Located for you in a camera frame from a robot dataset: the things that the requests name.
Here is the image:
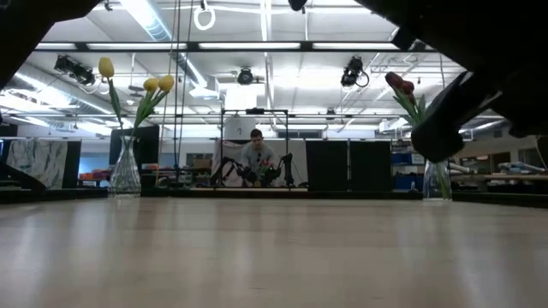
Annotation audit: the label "white hanging ring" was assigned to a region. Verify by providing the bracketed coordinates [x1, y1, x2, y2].
[193, 3, 217, 32]

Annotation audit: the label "elongated black ceiling device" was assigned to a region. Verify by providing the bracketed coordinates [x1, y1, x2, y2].
[53, 54, 96, 86]

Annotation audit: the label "black camera with looped cable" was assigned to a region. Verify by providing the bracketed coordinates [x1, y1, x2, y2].
[340, 55, 370, 89]

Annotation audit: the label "thin black ceiling rail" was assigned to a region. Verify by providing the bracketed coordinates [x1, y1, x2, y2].
[0, 111, 506, 121]

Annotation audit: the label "flared clear glass vase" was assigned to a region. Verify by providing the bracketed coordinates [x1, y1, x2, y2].
[108, 135, 142, 198]

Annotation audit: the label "wooden workbench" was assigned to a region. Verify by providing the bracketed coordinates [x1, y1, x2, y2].
[449, 173, 548, 184]

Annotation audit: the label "black overhead light bar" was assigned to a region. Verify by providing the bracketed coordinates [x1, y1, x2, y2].
[33, 40, 436, 54]

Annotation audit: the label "red storage bins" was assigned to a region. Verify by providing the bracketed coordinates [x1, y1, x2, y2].
[79, 170, 110, 181]

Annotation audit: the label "thin hanging cable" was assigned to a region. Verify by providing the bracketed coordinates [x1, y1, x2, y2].
[173, 0, 181, 181]

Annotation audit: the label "distant black station frame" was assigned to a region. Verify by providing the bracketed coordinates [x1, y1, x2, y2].
[219, 108, 291, 189]

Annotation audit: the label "white blue patterned panel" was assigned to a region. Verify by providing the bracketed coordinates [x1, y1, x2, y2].
[4, 139, 69, 190]

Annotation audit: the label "blue storage bins shelf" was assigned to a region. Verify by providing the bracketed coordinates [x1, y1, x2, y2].
[391, 151, 426, 192]

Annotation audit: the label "pale blue machine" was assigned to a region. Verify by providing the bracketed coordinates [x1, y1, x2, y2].
[498, 161, 547, 175]

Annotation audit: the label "black aluminium table frame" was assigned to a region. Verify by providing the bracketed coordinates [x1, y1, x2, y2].
[0, 187, 548, 210]

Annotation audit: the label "slim clear glass vase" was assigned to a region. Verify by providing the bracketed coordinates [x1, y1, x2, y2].
[422, 158, 453, 202]

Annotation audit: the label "person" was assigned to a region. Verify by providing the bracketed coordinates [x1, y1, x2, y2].
[239, 127, 277, 188]

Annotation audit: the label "distant green flowers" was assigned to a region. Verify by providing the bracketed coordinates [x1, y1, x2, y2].
[256, 158, 277, 183]

